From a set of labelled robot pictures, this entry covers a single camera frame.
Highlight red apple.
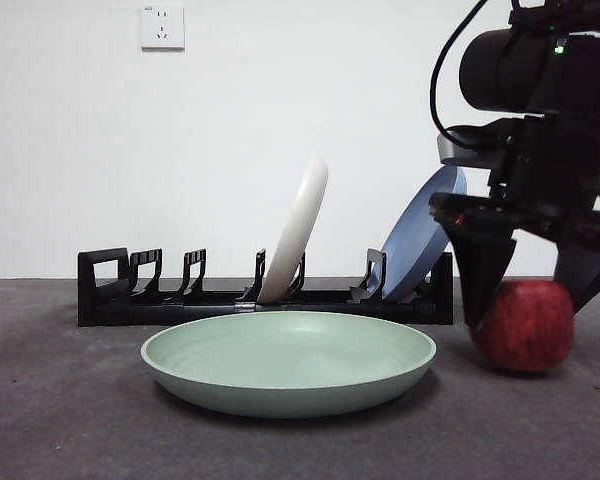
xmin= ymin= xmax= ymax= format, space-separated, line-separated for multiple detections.
xmin=469 ymin=278 xmax=576 ymax=372

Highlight green plate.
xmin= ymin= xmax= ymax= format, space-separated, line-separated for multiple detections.
xmin=139 ymin=310 xmax=437 ymax=419

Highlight blue plate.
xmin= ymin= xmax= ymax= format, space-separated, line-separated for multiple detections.
xmin=379 ymin=164 xmax=469 ymax=303

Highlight white plate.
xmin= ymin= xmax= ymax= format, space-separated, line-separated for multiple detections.
xmin=256 ymin=153 xmax=330 ymax=304

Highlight black plate rack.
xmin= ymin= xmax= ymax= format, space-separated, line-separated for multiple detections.
xmin=77 ymin=248 xmax=455 ymax=327

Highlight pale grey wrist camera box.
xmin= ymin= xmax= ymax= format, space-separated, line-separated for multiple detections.
xmin=436 ymin=124 xmax=514 ymax=169

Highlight black cable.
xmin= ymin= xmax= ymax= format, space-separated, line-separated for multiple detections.
xmin=428 ymin=0 xmax=489 ymax=149

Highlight white wall socket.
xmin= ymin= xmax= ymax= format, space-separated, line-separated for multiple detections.
xmin=140 ymin=4 xmax=186 ymax=52

